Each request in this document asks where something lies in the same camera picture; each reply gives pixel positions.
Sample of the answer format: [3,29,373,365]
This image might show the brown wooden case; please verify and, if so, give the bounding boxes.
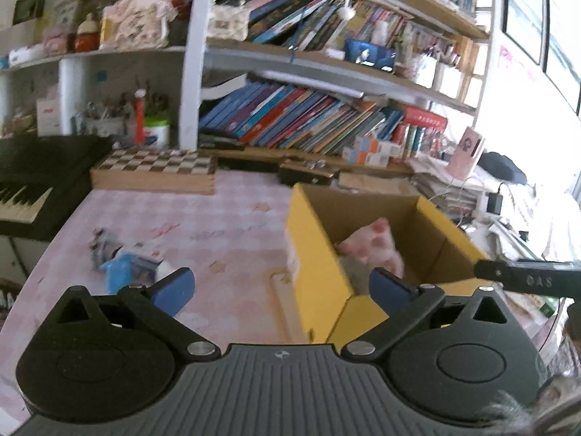
[278,160,339,187]

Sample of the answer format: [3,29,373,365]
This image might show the blue tissue packet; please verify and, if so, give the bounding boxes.
[97,253,159,295]

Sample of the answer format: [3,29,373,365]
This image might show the yellow cardboard box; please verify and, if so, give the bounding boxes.
[285,184,485,347]

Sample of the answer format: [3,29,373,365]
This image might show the black Yamaha keyboard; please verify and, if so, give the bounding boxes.
[1,135,112,241]

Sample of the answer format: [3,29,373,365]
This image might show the white bookshelf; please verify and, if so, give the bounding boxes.
[1,0,488,163]

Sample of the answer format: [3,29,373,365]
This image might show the green lid white jar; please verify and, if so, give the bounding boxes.
[144,114,170,150]

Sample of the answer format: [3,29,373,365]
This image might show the pink card box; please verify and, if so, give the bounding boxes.
[446,127,484,180]

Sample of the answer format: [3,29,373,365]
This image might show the grey batteries pack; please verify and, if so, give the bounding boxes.
[89,229,123,270]

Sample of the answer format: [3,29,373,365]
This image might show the row of leaning books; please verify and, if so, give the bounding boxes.
[198,79,448,157]

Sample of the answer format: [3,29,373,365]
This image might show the white charger plug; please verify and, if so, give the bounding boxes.
[155,261,177,282]

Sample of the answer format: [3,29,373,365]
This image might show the black power adapter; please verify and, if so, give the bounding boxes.
[487,192,503,215]

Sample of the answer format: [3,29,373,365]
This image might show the wooden chessboard box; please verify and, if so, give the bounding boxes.
[90,148,217,195]

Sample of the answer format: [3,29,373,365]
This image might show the pink plush pig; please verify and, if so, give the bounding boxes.
[335,218,405,279]

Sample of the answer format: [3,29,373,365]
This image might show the floral decorated house box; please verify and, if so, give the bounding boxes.
[99,0,176,51]

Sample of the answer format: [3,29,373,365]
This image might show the white pearl handbag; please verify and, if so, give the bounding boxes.
[208,0,250,41]

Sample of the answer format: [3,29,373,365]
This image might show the orange white boxes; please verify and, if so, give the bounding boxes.
[342,136,403,167]

